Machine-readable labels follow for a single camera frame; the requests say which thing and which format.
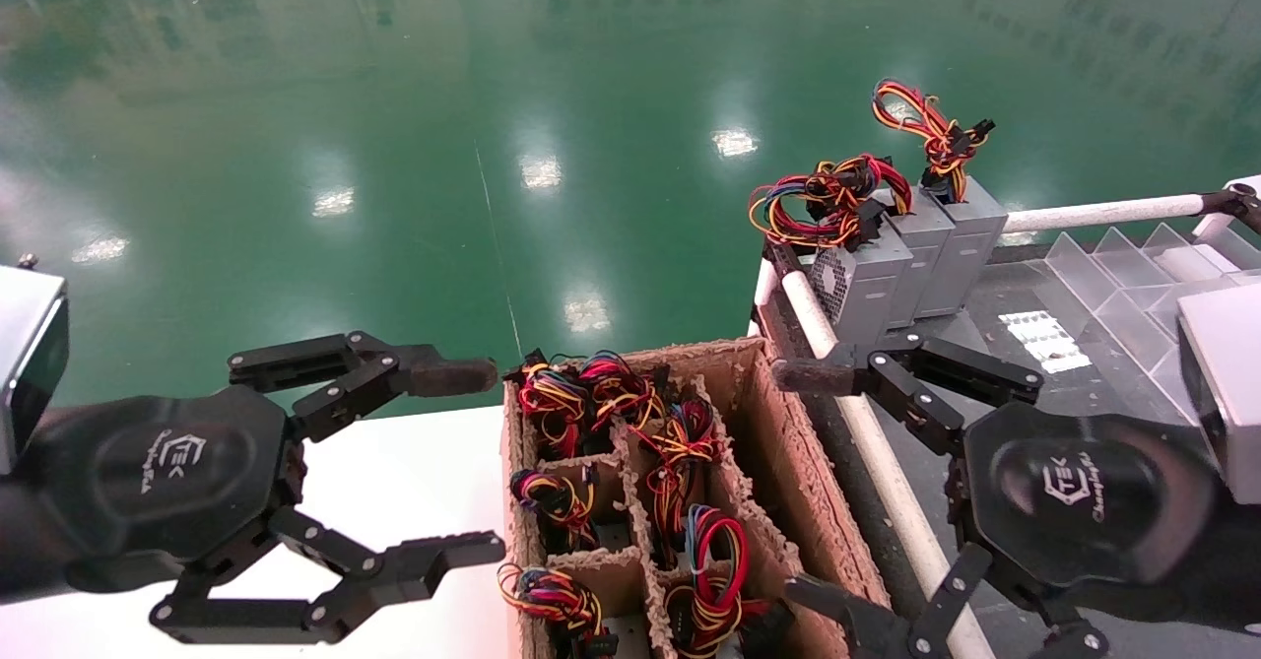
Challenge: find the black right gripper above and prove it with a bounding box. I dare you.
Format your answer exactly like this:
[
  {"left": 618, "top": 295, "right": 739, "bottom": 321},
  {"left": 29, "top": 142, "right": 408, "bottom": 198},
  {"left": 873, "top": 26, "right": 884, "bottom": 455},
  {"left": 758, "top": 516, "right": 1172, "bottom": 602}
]
[{"left": 771, "top": 329, "right": 1228, "bottom": 659}]

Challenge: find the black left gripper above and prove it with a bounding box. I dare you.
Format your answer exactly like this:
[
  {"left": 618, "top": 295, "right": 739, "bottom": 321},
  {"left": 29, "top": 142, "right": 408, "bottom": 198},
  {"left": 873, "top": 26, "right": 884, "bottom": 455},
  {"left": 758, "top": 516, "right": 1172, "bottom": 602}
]
[{"left": 34, "top": 331, "right": 506, "bottom": 646}]

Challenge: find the brown cardboard divider box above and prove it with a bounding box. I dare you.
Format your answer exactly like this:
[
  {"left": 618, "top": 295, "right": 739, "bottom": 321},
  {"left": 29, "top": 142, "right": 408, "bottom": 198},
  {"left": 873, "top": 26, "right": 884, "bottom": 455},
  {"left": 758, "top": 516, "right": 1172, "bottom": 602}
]
[{"left": 500, "top": 337, "right": 893, "bottom": 659}]

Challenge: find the white sticker label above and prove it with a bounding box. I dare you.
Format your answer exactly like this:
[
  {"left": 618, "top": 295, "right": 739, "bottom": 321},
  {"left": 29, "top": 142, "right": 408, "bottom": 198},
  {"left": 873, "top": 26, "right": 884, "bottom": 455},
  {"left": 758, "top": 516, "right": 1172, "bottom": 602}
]
[{"left": 998, "top": 310, "right": 1093, "bottom": 375}]

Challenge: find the short white pipe leg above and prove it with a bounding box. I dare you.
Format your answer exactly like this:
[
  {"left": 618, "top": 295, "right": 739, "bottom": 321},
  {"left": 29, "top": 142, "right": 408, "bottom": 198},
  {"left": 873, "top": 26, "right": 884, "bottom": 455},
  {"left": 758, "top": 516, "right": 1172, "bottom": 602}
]
[{"left": 751, "top": 260, "right": 781, "bottom": 337}]

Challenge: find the clear acrylic divider tray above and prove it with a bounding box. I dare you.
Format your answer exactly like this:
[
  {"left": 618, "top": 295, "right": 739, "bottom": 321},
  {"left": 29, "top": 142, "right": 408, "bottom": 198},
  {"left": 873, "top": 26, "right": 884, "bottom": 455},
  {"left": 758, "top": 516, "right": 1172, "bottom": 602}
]
[{"left": 1042, "top": 223, "right": 1261, "bottom": 426}]

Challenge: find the small white item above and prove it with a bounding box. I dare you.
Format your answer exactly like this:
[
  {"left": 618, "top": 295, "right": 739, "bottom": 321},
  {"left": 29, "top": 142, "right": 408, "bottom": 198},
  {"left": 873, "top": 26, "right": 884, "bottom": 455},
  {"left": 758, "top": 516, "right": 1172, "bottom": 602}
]
[{"left": 1153, "top": 245, "right": 1232, "bottom": 284}]

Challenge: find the power supply with coloured cables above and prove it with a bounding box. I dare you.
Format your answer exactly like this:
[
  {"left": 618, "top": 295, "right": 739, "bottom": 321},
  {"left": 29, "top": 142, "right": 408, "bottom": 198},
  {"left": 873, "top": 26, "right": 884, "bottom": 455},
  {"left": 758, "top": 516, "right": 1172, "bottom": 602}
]
[
  {"left": 630, "top": 395, "right": 718, "bottom": 569},
  {"left": 662, "top": 503, "right": 797, "bottom": 659},
  {"left": 496, "top": 560, "right": 622, "bottom": 659},
  {"left": 747, "top": 171, "right": 915, "bottom": 347},
  {"left": 508, "top": 464, "right": 600, "bottom": 554},
  {"left": 504, "top": 349, "right": 594, "bottom": 458},
  {"left": 579, "top": 350, "right": 671, "bottom": 431},
  {"left": 823, "top": 153, "right": 957, "bottom": 330},
  {"left": 871, "top": 80, "right": 1010, "bottom": 320}
]

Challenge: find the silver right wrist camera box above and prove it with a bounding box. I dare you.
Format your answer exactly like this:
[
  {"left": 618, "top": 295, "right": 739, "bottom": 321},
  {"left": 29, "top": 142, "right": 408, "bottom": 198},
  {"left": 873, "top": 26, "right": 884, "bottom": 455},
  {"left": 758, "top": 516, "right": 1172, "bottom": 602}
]
[{"left": 1175, "top": 283, "right": 1261, "bottom": 505}]

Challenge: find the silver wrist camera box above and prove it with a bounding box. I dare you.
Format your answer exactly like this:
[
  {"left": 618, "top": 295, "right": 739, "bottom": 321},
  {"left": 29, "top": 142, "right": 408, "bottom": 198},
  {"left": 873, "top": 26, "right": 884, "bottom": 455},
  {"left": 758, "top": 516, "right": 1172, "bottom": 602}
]
[
  {"left": 1175, "top": 283, "right": 1261, "bottom": 505},
  {"left": 0, "top": 255, "right": 71, "bottom": 476}
]

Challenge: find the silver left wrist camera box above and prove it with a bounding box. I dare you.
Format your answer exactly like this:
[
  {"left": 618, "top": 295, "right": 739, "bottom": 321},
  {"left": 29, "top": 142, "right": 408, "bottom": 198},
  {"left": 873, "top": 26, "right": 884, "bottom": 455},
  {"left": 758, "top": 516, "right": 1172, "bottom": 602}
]
[{"left": 0, "top": 255, "right": 71, "bottom": 476}]

